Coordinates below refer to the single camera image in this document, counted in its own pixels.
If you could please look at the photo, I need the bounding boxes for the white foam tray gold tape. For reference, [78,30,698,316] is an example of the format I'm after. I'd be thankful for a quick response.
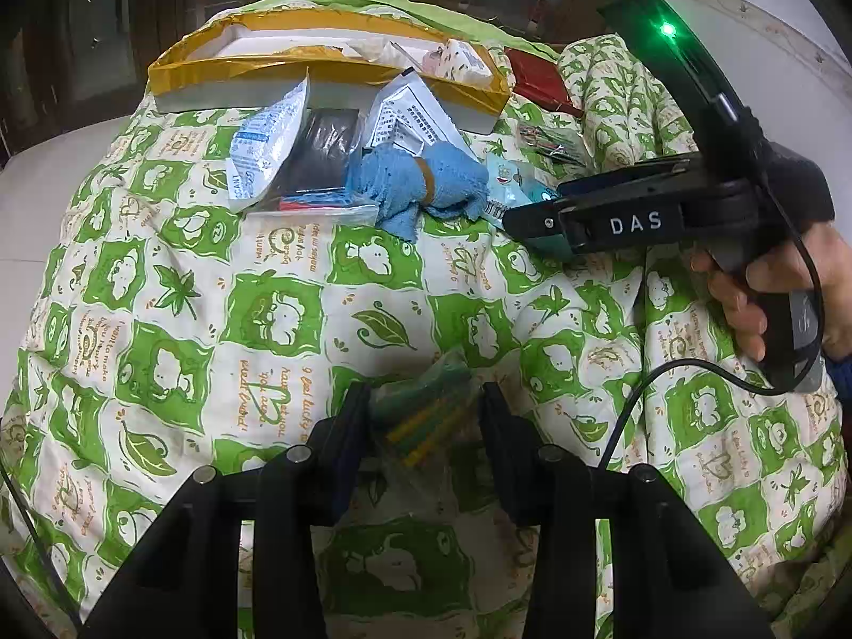
[148,9,511,134]

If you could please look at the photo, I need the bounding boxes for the black cable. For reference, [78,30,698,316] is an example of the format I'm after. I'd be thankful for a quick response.
[596,138,828,473]

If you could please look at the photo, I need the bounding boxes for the green patterned quilt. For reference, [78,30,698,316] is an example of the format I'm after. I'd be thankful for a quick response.
[2,0,850,637]

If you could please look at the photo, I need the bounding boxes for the bag of coloured sticks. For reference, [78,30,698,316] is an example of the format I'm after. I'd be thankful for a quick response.
[517,121,594,170]

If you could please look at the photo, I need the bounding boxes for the white tissue pack red label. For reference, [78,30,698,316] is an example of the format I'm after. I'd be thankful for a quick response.
[347,39,429,72]

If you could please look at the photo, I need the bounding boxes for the blue white foil sachet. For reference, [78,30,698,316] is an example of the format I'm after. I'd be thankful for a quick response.
[225,77,310,211]

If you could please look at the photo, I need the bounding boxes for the small bag yellow green sticks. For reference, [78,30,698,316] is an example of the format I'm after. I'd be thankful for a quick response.
[370,349,481,474]

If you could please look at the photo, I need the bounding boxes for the yellow-dotted tissue pack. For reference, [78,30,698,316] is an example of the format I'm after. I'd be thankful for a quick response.
[432,39,493,88]

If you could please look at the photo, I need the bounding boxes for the silver white foil sachet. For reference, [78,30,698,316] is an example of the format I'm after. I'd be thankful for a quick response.
[363,68,477,159]

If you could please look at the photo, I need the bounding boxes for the red wrapped packet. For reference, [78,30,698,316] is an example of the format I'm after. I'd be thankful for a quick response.
[505,48,582,118]

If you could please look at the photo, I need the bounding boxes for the right hand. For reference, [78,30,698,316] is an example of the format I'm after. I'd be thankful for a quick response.
[690,224,852,362]

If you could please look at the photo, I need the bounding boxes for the black item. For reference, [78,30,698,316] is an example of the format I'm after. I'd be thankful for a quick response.
[244,108,379,225]

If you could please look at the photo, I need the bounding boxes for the teal tissue pack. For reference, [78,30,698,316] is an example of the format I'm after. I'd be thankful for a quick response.
[484,154,558,228]

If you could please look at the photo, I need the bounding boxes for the yellow cheese cracker pack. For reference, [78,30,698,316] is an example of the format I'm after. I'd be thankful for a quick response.
[270,45,348,62]

